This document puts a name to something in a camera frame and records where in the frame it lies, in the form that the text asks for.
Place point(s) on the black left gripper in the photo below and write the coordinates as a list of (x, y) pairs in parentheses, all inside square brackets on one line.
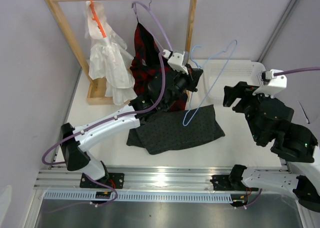
[(195, 74)]

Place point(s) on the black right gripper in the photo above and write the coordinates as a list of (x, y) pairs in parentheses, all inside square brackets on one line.
[(241, 90)]

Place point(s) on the dark grey dotted skirt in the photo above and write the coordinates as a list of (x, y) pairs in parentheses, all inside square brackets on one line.
[(167, 132)]

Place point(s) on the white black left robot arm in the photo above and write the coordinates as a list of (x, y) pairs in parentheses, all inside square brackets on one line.
[(162, 93)]

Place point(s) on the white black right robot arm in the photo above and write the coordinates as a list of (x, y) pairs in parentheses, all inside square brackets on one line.
[(270, 120)]

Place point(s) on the purple plastic hanger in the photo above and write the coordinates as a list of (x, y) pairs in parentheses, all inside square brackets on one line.
[(160, 30)]

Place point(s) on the orange plastic hanger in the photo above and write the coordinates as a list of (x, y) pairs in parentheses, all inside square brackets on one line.
[(96, 19)]

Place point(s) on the white perforated plastic basket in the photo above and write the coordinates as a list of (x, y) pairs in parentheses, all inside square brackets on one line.
[(235, 71)]

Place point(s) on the red black plaid garment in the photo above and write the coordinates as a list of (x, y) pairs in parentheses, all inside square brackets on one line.
[(146, 68)]

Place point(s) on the white ruffled dress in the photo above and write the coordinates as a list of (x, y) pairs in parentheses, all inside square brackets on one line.
[(109, 57)]

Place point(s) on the wooden clothes rack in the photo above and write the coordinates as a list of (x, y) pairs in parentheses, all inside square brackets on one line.
[(97, 87)]

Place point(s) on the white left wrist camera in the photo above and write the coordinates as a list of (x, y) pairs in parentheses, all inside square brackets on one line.
[(177, 60)]

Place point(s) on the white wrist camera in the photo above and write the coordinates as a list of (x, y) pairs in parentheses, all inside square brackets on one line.
[(177, 60), (274, 81)]

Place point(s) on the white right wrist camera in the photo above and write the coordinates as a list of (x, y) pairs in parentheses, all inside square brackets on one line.
[(274, 81)]

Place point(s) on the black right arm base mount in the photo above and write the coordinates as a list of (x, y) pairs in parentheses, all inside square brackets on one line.
[(222, 182)]

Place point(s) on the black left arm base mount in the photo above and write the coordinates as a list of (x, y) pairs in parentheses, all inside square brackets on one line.
[(115, 181)]

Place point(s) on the white slotted cable duct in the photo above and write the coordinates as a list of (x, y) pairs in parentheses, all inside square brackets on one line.
[(130, 196)]

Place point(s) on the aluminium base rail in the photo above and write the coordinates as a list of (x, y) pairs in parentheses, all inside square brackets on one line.
[(188, 170)]

